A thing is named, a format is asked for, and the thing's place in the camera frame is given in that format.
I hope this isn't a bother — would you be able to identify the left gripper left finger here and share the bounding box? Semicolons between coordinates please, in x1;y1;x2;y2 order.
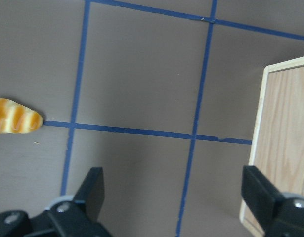
0;167;110;237

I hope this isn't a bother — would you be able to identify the wooden drawer cabinet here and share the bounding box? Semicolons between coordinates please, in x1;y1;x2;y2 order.
239;56;304;237

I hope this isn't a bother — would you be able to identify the toy bread roll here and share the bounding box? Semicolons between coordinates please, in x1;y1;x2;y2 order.
0;98;43;134

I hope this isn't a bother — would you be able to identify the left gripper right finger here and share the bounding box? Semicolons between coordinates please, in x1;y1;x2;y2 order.
241;165;304;237

